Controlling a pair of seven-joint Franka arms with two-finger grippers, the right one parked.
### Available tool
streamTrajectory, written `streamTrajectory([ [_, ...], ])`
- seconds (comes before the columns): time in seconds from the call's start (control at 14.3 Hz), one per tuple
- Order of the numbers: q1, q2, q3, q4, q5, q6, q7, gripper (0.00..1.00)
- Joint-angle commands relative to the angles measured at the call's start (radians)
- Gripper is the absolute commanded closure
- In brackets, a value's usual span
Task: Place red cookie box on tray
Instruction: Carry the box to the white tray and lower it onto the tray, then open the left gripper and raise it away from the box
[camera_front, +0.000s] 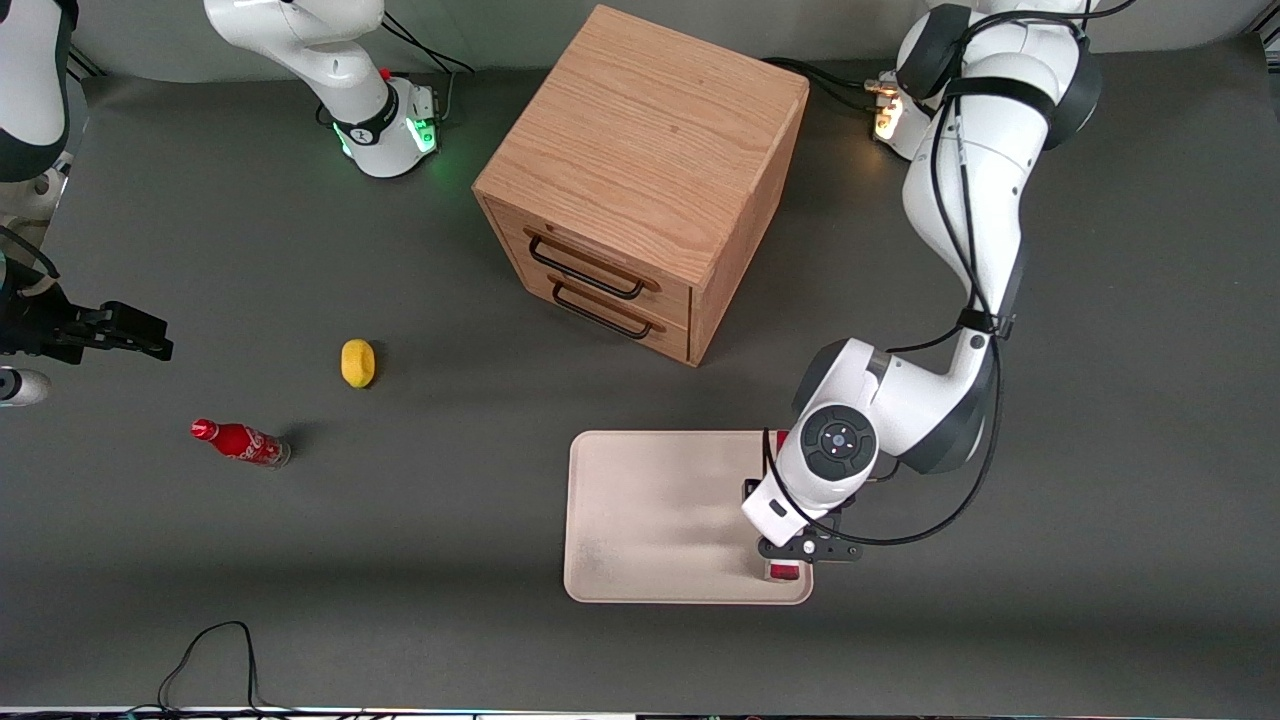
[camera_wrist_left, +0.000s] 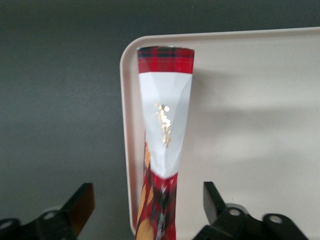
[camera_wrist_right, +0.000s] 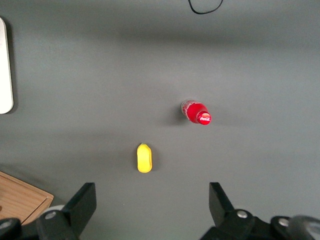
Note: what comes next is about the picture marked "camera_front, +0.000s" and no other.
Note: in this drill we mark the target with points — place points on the wooden drawer front, smaller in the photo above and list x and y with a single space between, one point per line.
672 338

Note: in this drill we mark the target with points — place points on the wooden two-drawer cabinet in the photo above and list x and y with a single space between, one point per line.
640 150

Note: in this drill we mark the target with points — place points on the red cookie box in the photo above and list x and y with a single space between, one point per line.
784 573

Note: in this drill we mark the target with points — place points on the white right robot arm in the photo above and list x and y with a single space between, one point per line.
340 60

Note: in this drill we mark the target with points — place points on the red cola bottle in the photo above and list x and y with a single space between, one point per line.
240 441

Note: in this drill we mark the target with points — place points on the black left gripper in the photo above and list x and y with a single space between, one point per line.
749 488

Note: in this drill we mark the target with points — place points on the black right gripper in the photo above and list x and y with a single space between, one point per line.
42 325

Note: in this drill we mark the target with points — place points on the yellow lemon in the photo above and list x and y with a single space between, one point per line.
357 362

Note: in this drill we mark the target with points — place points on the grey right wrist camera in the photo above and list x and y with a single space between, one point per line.
22 387

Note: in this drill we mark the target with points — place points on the wooden drawer front, larger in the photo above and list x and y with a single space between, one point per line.
670 300

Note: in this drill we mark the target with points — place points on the beige plastic tray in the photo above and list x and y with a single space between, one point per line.
660 515

